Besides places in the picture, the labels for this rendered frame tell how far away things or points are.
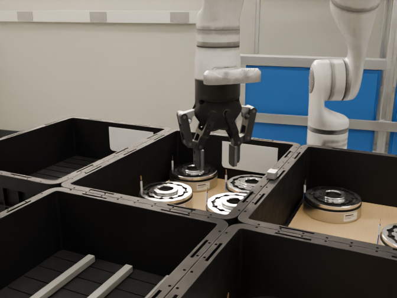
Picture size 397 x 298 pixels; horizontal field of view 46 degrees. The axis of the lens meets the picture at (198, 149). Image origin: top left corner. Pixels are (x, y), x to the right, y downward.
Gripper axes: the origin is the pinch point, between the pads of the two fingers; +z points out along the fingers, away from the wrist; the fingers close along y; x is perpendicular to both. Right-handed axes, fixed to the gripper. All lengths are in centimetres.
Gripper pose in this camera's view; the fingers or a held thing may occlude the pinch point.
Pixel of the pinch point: (217, 159)
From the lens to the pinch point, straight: 80.7
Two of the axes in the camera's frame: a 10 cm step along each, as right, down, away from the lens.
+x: 3.3, 2.8, -9.0
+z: 0.0, 9.5, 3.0
